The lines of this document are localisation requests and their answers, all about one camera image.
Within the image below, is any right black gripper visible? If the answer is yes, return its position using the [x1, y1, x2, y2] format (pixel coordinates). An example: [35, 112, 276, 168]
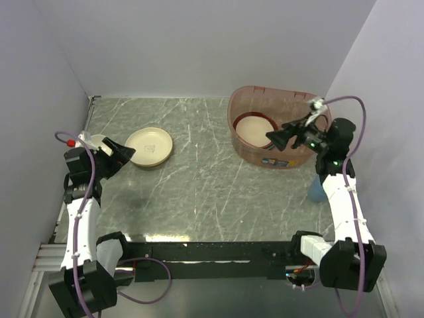
[266, 112, 330, 154]

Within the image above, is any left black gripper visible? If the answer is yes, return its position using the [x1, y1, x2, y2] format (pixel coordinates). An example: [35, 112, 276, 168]
[88, 137, 134, 180]

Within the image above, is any red rimmed cream plate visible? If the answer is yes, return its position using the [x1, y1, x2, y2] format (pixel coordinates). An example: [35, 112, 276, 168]
[233, 111, 278, 148]

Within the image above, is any white watermelon pattern plate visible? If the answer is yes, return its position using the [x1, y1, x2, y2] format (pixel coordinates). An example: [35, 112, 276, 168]
[262, 142, 275, 150]

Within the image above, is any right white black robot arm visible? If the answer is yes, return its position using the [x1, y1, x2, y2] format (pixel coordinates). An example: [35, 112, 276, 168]
[266, 118, 387, 292]

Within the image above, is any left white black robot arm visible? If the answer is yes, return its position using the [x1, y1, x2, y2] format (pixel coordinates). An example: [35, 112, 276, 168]
[48, 131, 135, 317]

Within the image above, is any translucent pink plastic bin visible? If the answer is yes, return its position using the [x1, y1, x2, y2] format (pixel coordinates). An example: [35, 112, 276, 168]
[227, 85, 315, 170]

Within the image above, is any cream ceramic bowl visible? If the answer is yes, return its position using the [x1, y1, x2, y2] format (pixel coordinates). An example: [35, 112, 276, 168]
[91, 134, 112, 156]

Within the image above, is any plain cream plate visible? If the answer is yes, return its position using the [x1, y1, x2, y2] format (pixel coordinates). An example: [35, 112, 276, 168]
[125, 127, 173, 167]

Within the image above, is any blue plastic cup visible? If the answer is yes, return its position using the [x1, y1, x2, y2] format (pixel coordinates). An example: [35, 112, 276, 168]
[307, 176, 327, 203]

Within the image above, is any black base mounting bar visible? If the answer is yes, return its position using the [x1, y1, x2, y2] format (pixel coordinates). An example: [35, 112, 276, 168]
[91, 231, 327, 284]

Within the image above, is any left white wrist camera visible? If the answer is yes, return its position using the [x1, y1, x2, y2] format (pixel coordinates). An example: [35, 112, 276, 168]
[66, 131, 95, 149]

